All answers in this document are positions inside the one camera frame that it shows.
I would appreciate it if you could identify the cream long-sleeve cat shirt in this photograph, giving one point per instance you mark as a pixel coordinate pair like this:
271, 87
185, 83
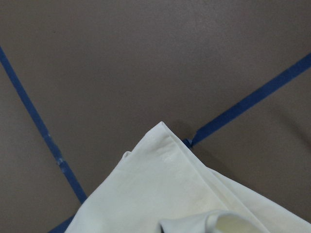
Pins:
162, 187

